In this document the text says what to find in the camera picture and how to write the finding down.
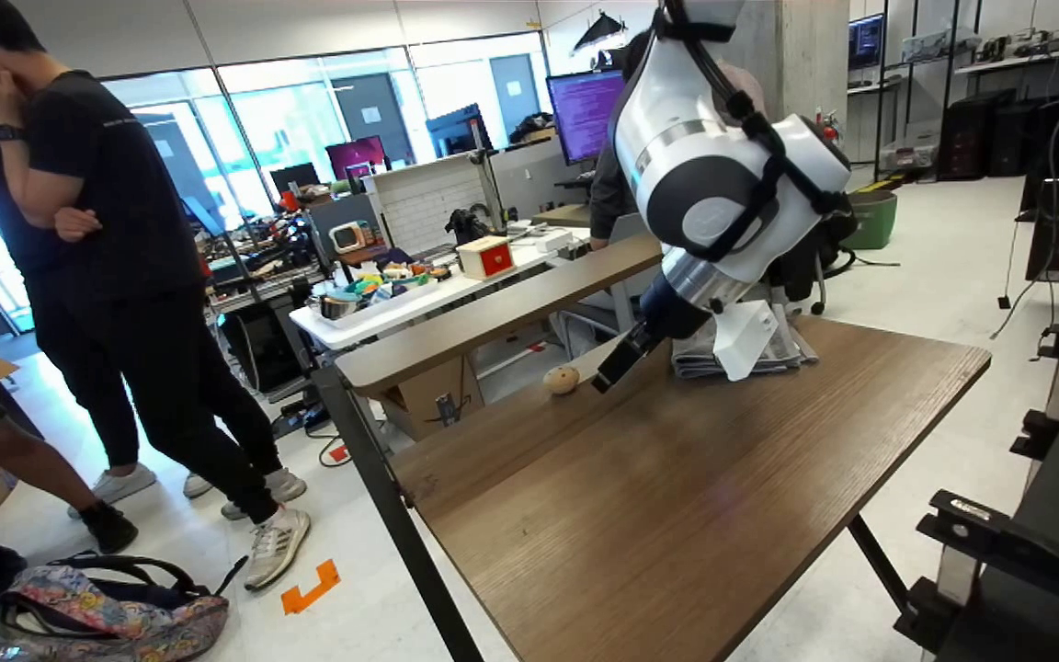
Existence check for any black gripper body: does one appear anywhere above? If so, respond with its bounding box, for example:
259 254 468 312
634 274 715 349

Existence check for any grey towel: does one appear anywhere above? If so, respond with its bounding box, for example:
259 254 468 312
671 308 824 384

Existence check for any seated person in grey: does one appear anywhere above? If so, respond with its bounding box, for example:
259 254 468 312
586 30 661 243

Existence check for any long narrow wooden bench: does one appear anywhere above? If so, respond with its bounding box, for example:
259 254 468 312
327 232 671 398

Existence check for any red box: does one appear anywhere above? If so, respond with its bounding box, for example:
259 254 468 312
452 232 520 282

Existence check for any cardboard box with dark print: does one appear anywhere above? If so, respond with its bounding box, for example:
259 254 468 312
379 352 486 439

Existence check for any monitor with blue-purple screen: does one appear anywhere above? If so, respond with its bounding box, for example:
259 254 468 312
544 65 634 170

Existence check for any green bin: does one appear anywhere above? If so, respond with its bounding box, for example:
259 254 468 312
847 188 903 254

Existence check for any white board panel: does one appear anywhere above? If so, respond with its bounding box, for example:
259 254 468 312
363 155 496 257

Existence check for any colourful toys pile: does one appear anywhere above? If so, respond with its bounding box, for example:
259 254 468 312
312 254 460 323

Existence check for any white table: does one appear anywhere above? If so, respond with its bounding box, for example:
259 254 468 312
289 225 595 358

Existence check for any black slanted metal pole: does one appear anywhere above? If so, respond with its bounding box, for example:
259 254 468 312
309 358 486 662

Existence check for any dark tilted monitor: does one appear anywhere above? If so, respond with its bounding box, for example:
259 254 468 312
422 105 496 163

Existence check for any monitor with magenta screen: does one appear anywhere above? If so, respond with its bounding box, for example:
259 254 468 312
323 132 395 188

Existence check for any orange floor tape marker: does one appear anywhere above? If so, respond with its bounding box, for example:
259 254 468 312
279 561 347 617

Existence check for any metal shelf rack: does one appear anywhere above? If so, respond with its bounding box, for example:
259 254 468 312
847 0 1059 188

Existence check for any person in dark clothes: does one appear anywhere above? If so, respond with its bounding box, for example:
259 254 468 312
0 87 164 507

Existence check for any person in black t-shirt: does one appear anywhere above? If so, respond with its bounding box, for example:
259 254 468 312
0 0 317 596

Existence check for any floral backpack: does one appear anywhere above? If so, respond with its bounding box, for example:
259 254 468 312
0 553 231 662

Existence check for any person in grey shorts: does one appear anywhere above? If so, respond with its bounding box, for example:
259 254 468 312
0 349 140 604

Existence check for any black metal table frame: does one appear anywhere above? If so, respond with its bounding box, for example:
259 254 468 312
843 510 927 617

